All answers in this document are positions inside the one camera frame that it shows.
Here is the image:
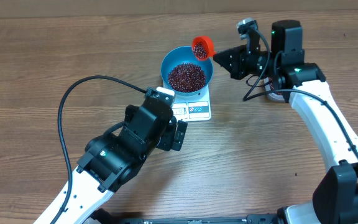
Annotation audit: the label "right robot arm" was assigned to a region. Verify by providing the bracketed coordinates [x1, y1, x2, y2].
[213, 18, 358, 223]

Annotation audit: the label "red beans in scoop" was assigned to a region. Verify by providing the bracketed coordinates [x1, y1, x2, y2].
[193, 42, 208, 60]

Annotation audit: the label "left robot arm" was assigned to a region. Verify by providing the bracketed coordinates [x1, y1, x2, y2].
[36, 90, 187, 223]

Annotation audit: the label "orange measuring scoop blue handle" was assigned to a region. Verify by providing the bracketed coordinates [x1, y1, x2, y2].
[191, 35, 216, 60]

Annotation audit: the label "blue bowl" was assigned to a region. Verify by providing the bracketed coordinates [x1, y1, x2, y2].
[160, 46, 214, 91]

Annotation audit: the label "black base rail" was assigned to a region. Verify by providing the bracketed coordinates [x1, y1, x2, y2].
[85, 207, 334, 224]

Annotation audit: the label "white kitchen scale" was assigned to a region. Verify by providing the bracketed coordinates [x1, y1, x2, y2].
[172, 85, 211, 122]

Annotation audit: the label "clear plastic container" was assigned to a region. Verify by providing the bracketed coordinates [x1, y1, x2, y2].
[264, 78, 285, 103]

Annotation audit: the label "red beans in bowl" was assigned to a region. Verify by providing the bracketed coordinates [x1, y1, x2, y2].
[168, 63, 206, 93]

